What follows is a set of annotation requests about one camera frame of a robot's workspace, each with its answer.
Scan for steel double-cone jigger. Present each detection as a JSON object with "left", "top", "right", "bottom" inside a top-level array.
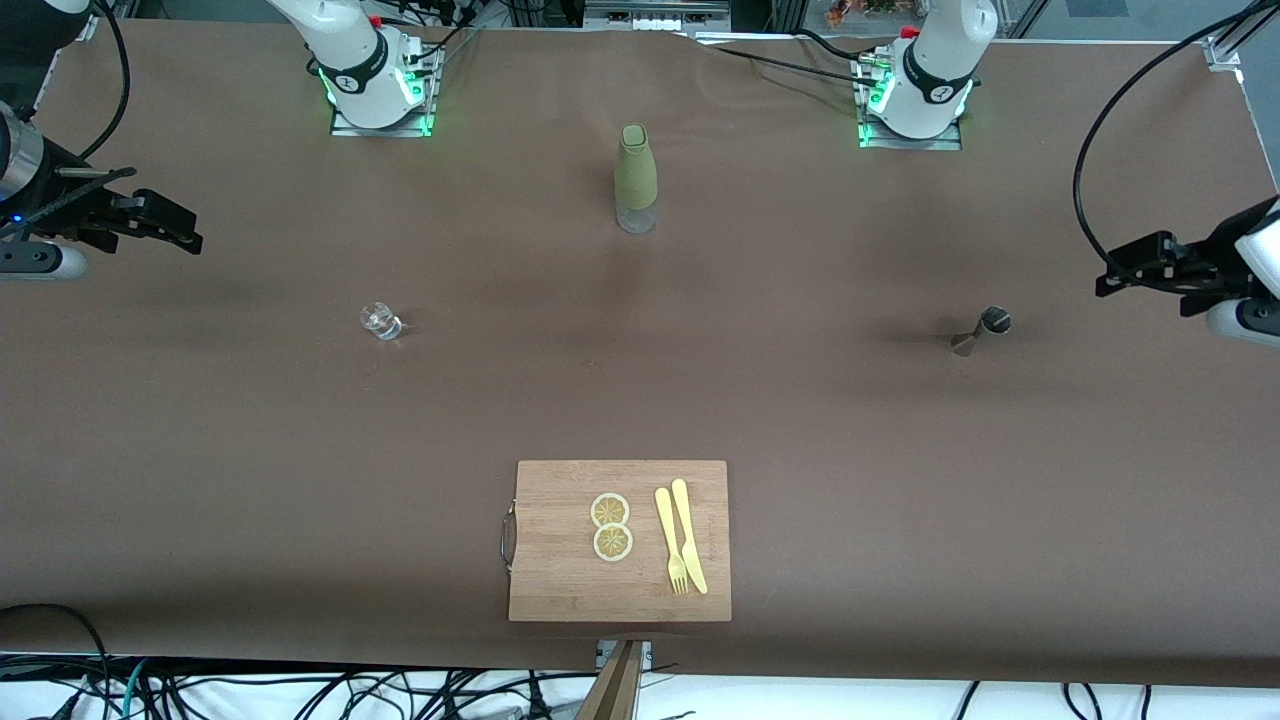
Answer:
[{"left": 950, "top": 306, "right": 1012, "bottom": 357}]

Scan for brown table cover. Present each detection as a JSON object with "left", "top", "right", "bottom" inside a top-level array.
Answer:
[{"left": 0, "top": 18, "right": 1280, "bottom": 689}]

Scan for orange background items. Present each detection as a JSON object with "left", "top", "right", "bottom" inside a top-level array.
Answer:
[{"left": 825, "top": 0, "right": 901, "bottom": 26}]

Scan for green-sleeved glass bottle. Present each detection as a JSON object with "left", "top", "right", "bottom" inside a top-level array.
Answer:
[{"left": 614, "top": 124, "right": 659, "bottom": 235}]

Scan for wooden cutting board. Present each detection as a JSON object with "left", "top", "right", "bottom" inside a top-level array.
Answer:
[{"left": 500, "top": 460, "right": 732, "bottom": 623}]

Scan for yellow plastic knife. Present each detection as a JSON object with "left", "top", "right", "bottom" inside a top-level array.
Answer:
[{"left": 671, "top": 479, "right": 709, "bottom": 595}]

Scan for yellow plastic fork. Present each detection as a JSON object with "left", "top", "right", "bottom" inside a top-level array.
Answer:
[{"left": 655, "top": 487, "right": 690, "bottom": 596}]

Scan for grey socket strip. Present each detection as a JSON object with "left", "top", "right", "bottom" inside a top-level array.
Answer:
[{"left": 585, "top": 0, "right": 731, "bottom": 31}]

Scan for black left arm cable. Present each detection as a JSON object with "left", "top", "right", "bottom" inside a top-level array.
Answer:
[{"left": 1073, "top": 0, "right": 1280, "bottom": 276}]

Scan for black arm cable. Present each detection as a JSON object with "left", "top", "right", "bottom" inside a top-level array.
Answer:
[
  {"left": 1073, "top": 0, "right": 1280, "bottom": 276},
  {"left": 0, "top": 0, "right": 138, "bottom": 241}
]

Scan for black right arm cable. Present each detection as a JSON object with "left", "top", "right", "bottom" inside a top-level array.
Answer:
[{"left": 0, "top": 0, "right": 138, "bottom": 241}]

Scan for aluminium frame corner bracket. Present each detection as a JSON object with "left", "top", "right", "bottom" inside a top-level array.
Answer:
[{"left": 1205, "top": 0, "right": 1280, "bottom": 71}]

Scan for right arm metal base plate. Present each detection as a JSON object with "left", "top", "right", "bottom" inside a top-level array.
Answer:
[{"left": 330, "top": 38, "right": 441, "bottom": 138}]

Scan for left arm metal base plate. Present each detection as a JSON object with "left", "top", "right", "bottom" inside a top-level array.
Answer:
[{"left": 856, "top": 50, "right": 964, "bottom": 151}]

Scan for looped black floor cable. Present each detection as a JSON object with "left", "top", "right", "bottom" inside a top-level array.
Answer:
[{"left": 0, "top": 603, "right": 111, "bottom": 720}]

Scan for black cable across cover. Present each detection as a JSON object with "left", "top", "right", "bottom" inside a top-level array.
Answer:
[{"left": 690, "top": 35, "right": 881, "bottom": 89}]

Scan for teal floor cable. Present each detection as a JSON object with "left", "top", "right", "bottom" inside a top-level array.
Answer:
[{"left": 120, "top": 660, "right": 153, "bottom": 720}]

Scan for wooden post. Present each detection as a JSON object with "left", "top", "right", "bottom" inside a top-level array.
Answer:
[{"left": 575, "top": 640, "right": 646, "bottom": 720}]

